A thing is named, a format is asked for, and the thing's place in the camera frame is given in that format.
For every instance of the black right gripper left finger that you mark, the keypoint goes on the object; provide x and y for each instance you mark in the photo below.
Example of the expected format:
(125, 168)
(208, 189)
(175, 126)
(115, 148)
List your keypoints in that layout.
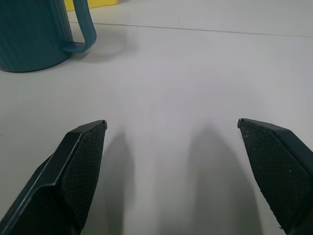
(73, 176)

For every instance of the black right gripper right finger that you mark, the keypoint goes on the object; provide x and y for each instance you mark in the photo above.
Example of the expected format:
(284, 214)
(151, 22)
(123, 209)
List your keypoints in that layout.
(281, 166)

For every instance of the yellow block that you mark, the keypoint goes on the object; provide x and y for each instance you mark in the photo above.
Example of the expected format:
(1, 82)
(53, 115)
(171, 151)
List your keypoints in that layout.
(97, 3)

